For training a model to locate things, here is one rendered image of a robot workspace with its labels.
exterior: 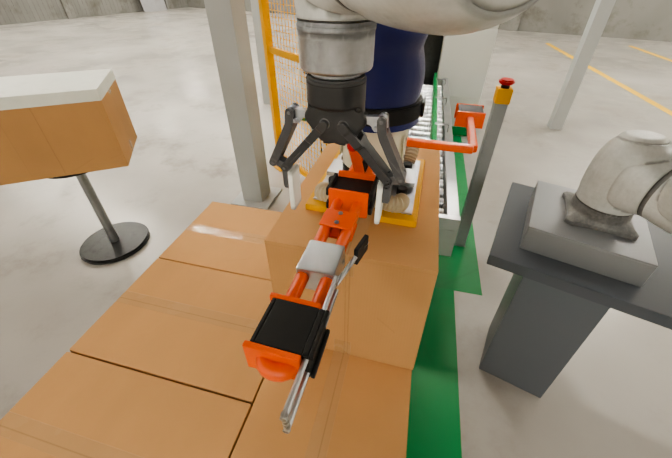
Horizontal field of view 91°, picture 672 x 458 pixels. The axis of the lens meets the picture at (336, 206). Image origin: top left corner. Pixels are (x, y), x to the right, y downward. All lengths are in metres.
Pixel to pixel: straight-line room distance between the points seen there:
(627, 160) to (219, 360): 1.24
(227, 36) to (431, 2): 1.99
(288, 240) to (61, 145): 1.49
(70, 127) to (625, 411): 2.72
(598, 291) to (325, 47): 0.99
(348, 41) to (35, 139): 1.84
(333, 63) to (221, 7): 1.80
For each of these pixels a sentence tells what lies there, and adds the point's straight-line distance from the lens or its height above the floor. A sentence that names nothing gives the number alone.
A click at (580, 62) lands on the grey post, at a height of 0.70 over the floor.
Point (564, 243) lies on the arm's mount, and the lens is 1.17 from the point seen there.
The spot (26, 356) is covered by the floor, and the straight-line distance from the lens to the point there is 2.22.
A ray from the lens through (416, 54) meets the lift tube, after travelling 0.79.
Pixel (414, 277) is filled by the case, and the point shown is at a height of 0.92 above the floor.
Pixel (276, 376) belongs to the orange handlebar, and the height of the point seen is 1.08.
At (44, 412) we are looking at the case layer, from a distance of 1.24.
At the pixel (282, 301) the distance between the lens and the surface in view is 0.47.
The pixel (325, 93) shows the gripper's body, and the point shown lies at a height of 1.34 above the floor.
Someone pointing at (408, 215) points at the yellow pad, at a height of 0.96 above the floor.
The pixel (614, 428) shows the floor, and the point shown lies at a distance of 1.90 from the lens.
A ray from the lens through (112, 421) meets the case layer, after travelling 1.13.
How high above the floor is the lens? 1.46
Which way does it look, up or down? 36 degrees down
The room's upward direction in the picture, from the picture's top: straight up
